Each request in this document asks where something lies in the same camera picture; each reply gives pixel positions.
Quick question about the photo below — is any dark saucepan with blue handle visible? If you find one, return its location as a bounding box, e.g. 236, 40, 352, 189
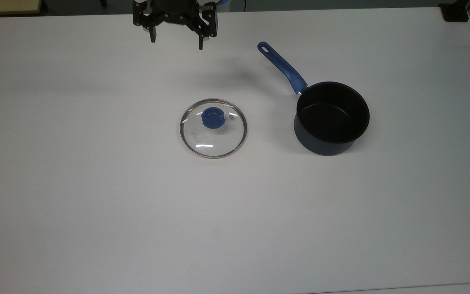
257, 41, 370, 156

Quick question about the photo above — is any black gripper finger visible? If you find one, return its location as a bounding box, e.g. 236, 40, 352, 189
189, 2, 218, 51
133, 1, 159, 44

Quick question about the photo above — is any light wooden table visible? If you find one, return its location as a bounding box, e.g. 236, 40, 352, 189
0, 0, 43, 17

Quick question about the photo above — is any glass lid with blue knob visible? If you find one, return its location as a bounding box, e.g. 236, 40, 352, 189
180, 98, 247, 159

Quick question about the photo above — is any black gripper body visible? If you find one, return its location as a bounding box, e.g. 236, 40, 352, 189
150, 0, 200, 27

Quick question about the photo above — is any black box at table corner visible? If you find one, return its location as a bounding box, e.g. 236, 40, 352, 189
440, 2, 470, 22

